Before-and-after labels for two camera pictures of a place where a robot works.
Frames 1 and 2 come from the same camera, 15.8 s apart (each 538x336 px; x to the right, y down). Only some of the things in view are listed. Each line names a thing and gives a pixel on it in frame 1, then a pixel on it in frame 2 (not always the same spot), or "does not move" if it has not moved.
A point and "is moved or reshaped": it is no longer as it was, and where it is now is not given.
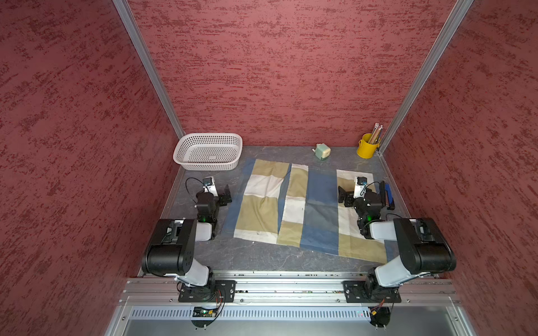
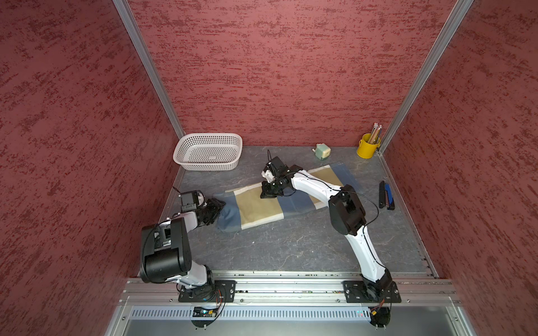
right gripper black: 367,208 → 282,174
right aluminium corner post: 457,12 does not move
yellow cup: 366,149 does not move
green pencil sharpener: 322,151 does not move
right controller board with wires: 380,316 does not move
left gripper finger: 228,194 → 218,212
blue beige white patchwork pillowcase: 277,201 is moved or reshaped
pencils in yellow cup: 375,136 does not move
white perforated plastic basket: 209,151 does not move
